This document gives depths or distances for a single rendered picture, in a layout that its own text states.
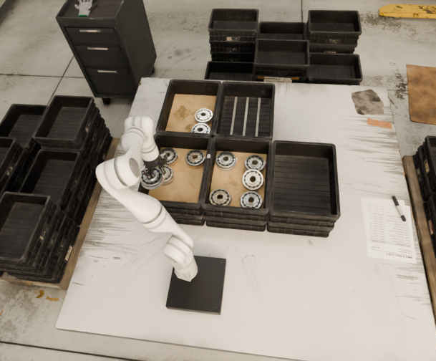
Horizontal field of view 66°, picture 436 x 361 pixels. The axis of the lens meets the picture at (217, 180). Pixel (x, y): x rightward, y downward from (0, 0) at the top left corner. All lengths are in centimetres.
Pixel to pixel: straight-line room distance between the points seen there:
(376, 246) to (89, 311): 134
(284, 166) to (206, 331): 85
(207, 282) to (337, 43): 220
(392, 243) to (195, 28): 311
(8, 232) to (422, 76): 356
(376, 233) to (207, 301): 86
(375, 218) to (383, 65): 220
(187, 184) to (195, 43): 243
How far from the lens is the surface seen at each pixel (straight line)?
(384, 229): 182
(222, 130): 185
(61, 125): 266
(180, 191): 165
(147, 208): 108
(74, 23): 286
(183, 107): 200
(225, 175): 168
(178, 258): 126
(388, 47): 400
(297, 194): 164
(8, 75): 424
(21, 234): 228
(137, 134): 116
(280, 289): 159
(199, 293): 154
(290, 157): 175
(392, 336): 167
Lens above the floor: 223
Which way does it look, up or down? 58 degrees down
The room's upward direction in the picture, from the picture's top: 6 degrees counter-clockwise
